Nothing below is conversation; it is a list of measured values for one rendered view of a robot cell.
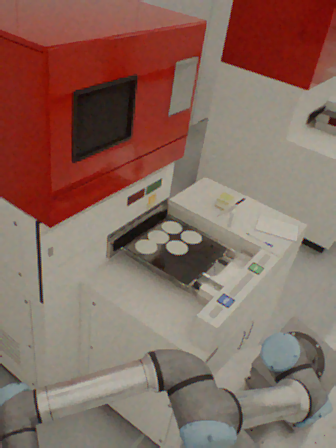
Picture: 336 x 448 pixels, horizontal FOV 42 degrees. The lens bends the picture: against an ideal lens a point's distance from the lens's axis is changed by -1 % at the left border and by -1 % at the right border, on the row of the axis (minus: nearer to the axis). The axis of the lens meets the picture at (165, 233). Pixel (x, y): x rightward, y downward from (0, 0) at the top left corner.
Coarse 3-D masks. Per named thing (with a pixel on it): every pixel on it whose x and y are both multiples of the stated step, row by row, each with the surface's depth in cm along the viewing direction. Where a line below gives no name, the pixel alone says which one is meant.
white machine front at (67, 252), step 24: (168, 168) 206; (120, 192) 182; (144, 192) 198; (168, 192) 218; (72, 216) 163; (96, 216) 176; (120, 216) 191; (48, 240) 157; (72, 240) 170; (96, 240) 184; (120, 240) 204; (48, 264) 164; (72, 264) 177; (96, 264) 193; (48, 288) 171
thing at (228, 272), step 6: (228, 264) 199; (234, 264) 200; (240, 264) 201; (222, 270) 196; (228, 270) 196; (234, 270) 197; (222, 276) 193; (228, 276) 193; (228, 282) 190; (216, 288) 186; (198, 294) 182; (204, 300) 181
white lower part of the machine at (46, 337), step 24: (0, 288) 192; (72, 288) 185; (0, 312) 203; (24, 312) 188; (48, 312) 179; (72, 312) 194; (0, 336) 217; (24, 336) 199; (48, 336) 187; (72, 336) 204; (0, 360) 232; (24, 360) 211; (48, 360) 196; (72, 360) 215; (48, 384) 207
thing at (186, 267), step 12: (156, 228) 211; (168, 240) 204; (180, 240) 206; (204, 240) 208; (132, 252) 195; (156, 252) 197; (168, 252) 198; (192, 252) 200; (204, 252) 201; (216, 252) 202; (156, 264) 190; (168, 264) 191; (180, 264) 192; (192, 264) 193; (204, 264) 194; (180, 276) 186; (192, 276) 187
